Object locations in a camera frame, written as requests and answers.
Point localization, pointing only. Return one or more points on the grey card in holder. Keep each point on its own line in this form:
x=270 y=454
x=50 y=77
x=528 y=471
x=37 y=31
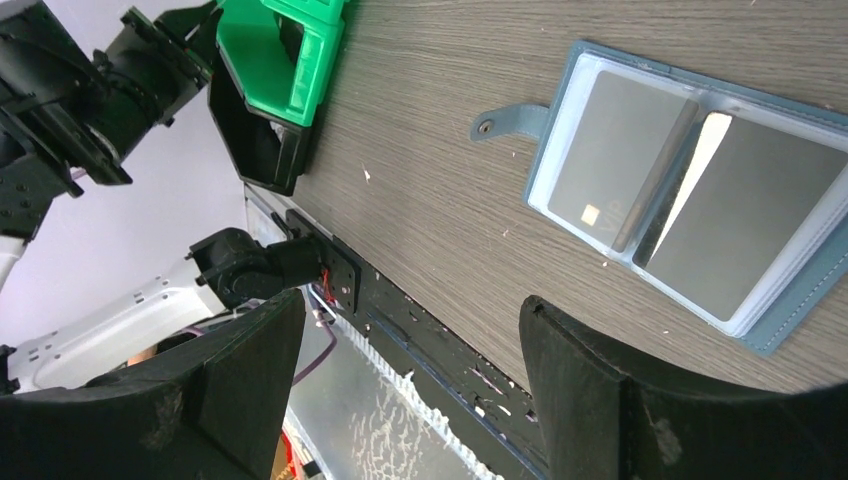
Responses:
x=623 y=145

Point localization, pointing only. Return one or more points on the black plastic bin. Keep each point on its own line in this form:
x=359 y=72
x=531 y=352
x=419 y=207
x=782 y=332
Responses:
x=266 y=151

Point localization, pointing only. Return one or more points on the green plastic bin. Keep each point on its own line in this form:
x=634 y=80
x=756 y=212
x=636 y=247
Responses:
x=281 y=53

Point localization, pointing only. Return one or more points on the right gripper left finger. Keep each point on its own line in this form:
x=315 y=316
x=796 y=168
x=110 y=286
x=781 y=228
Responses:
x=210 y=408

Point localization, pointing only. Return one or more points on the aluminium front rail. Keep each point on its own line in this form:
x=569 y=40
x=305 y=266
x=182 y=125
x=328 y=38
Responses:
x=358 y=418

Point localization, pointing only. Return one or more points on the blue card holder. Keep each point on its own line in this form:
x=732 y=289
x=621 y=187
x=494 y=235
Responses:
x=553 y=127

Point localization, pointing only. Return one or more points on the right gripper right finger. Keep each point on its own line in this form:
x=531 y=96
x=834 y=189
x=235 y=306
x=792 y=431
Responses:
x=607 y=410

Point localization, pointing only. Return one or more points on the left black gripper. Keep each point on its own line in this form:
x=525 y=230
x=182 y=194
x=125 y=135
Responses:
x=63 y=109

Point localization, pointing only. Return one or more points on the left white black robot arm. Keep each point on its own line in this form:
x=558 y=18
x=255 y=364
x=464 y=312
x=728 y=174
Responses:
x=220 y=273

